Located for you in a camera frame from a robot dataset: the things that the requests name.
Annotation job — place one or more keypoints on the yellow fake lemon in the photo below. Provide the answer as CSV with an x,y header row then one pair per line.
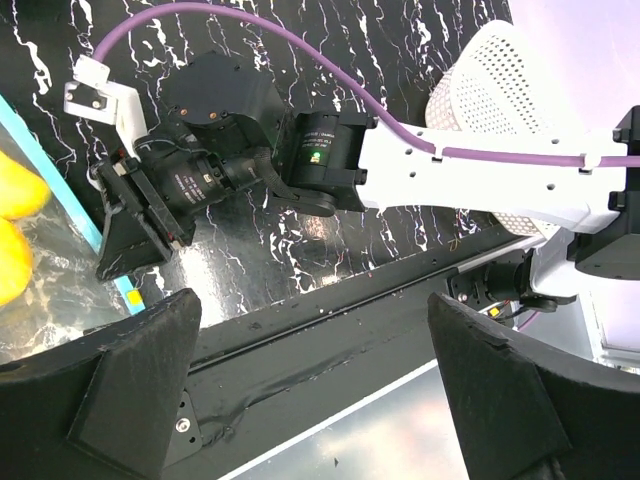
x,y
16,262
23,193

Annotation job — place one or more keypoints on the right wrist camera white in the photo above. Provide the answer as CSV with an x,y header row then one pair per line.
x,y
92,96

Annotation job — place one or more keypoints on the clear zip top bag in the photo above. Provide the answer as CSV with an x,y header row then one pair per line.
x,y
63,300

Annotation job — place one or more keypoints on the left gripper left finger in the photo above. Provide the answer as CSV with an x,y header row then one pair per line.
x,y
103,406

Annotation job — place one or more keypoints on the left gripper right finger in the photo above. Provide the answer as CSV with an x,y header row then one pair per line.
x,y
523,409

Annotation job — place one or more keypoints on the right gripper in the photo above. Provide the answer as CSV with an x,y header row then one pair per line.
x,y
151,200

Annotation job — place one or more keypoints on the white perforated basket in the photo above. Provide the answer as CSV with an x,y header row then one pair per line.
x,y
501,85

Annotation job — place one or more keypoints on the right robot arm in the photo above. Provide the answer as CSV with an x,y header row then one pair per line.
x,y
228,128

